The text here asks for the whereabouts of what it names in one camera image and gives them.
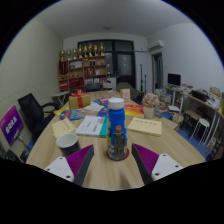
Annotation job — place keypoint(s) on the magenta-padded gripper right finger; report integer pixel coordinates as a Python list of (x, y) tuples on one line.
[(163, 166)]

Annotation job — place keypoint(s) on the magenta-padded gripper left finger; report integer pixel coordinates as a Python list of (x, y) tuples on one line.
[(63, 168)]

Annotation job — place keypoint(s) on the blue drink bottle white cap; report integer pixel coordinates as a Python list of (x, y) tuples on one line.
[(116, 130)]

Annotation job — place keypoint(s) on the dark cup white inside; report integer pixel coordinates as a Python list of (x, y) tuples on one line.
[(68, 141)]

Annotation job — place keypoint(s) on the tan envelope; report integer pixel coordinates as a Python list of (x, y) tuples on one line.
[(145, 126), (63, 127)]

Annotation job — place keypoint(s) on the white booklet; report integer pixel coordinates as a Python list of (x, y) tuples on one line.
[(90, 125)]

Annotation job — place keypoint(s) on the teal book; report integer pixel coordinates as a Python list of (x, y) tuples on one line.
[(104, 130)]

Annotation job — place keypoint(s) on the white round stool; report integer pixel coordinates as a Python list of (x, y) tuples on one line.
[(201, 124)]

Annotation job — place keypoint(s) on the black office chair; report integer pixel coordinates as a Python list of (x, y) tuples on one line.
[(31, 113)]

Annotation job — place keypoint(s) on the orange book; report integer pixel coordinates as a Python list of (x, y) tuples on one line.
[(134, 110)]

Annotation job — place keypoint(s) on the potted pink flowers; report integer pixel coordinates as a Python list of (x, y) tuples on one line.
[(150, 101)]

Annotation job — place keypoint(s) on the purple sign board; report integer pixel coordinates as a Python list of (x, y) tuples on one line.
[(10, 125)]

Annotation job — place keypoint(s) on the yellow gift box red ribbon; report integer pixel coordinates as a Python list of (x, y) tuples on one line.
[(79, 101)]

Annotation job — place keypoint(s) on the small round table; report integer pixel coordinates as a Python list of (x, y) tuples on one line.
[(60, 96)]

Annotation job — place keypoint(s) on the wooden side desk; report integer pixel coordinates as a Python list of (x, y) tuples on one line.
[(200, 103)]

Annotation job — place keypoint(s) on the small tan carton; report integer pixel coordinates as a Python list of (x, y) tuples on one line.
[(125, 96)]

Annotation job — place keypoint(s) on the grey office chair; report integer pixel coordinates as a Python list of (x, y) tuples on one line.
[(126, 88)]

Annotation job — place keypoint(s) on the computer monitor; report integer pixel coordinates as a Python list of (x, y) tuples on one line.
[(174, 80)]

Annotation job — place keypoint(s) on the wooden shelf unit with trophies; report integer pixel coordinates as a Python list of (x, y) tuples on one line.
[(83, 73)]

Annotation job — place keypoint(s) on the black framed glass door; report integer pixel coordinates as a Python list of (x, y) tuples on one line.
[(123, 63)]

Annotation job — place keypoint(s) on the white air conditioner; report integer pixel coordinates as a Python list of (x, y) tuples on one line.
[(156, 45)]

